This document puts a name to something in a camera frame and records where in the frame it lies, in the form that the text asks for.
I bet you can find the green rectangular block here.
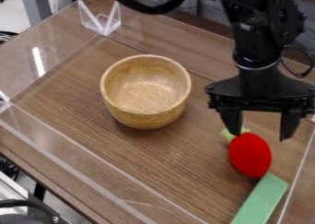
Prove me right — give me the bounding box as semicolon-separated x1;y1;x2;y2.
229;172;288;224

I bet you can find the black equipment bottom left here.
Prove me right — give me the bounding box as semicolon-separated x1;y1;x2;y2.
0;196;70;224

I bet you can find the wooden bowl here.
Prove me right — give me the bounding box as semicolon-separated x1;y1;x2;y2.
100;54;192;130

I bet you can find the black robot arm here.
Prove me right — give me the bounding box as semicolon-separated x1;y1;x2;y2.
205;0;315;140

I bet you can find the red plush fruit green stem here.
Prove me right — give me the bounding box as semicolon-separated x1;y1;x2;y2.
220;128;272;179

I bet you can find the clear acrylic enclosure wall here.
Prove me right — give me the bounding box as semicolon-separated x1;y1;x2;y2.
0;0;315;224

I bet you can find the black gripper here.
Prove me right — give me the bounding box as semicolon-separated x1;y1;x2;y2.
205;64;315;141

